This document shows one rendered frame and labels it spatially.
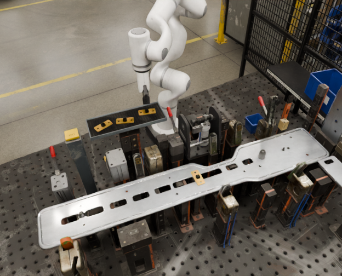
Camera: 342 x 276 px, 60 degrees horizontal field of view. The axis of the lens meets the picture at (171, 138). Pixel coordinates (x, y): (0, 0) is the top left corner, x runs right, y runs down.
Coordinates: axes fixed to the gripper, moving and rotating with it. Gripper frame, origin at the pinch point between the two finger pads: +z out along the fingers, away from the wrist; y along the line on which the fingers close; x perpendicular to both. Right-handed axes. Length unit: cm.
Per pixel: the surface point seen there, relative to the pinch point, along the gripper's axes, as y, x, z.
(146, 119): 5.0, -0.7, 9.8
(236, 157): 24, 40, 26
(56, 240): 51, -43, 26
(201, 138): 10.0, 25.7, 23.4
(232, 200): 49, 29, 21
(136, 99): -163, -2, 126
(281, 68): -43, 93, 23
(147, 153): 19.9, -2.8, 17.8
